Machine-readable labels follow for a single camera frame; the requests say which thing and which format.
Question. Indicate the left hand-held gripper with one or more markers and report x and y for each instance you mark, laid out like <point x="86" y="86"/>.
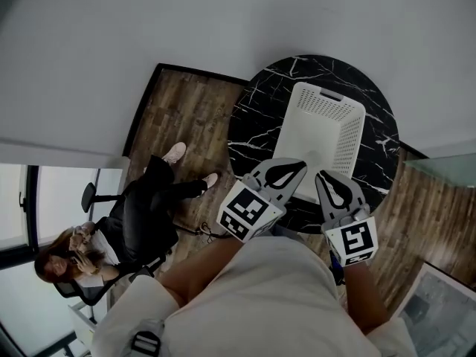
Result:
<point x="247" y="214"/>

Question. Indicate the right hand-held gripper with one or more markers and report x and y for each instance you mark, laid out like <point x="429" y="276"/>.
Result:
<point x="355" y="240"/>

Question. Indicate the clear round lid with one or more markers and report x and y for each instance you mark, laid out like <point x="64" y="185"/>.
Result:
<point x="314" y="158"/>

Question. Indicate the white perforated plastic basket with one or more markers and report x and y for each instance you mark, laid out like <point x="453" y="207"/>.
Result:
<point x="308" y="132"/>

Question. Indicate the person's right forearm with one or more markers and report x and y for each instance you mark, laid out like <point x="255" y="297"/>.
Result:
<point x="366" y="299"/>

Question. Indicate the person's left forearm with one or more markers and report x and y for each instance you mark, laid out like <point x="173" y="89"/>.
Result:
<point x="201" y="270"/>

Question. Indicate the black battery pack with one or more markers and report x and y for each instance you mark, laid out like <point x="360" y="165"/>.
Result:
<point x="336" y="270"/>

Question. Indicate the frosted glass door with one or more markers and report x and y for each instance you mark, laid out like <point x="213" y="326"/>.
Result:
<point x="446" y="169"/>

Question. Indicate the person's white shirt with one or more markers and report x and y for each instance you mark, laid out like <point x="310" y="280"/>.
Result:
<point x="267" y="296"/>

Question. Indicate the framed grey picture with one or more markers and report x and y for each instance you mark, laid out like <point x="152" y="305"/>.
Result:
<point x="439" y="311"/>

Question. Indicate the black office chair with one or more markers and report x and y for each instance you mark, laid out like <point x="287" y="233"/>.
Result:
<point x="89" y="195"/>

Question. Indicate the black framed window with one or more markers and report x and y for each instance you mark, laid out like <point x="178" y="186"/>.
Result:
<point x="22" y="206"/>

